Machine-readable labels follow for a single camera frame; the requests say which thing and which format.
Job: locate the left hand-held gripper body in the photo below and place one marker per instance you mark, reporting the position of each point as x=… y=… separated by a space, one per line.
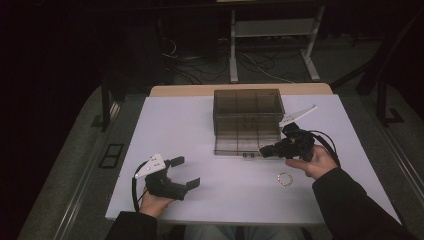
x=163 y=186

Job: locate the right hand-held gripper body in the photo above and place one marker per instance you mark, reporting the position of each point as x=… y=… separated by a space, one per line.
x=298 y=146

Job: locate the smoky clear drawer box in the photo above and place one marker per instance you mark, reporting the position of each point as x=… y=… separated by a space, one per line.
x=246 y=103

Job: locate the person's left hand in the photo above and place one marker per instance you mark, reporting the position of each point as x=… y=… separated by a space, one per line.
x=153 y=204

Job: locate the person's right hand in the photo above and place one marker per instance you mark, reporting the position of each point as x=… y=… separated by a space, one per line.
x=320 y=165

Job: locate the white board table cover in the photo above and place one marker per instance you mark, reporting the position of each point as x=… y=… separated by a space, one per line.
x=216 y=186

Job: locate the black metal stand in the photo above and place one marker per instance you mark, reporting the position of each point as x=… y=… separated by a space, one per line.
x=106 y=100
x=382 y=100

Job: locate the white metal stand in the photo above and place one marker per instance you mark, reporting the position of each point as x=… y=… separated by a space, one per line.
x=273 y=27

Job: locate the metal floor rail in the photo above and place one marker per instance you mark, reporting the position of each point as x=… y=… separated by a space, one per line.
x=82 y=186
x=401 y=160

